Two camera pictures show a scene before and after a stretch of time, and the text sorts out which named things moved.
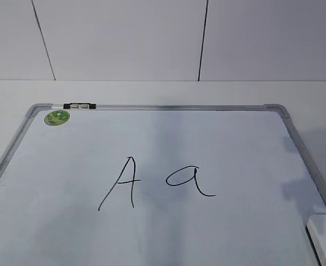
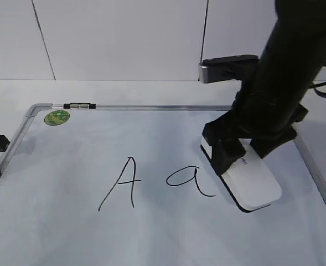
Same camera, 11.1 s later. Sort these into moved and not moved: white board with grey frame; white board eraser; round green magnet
Moved: white board eraser
Not moved: white board with grey frame; round green magnet
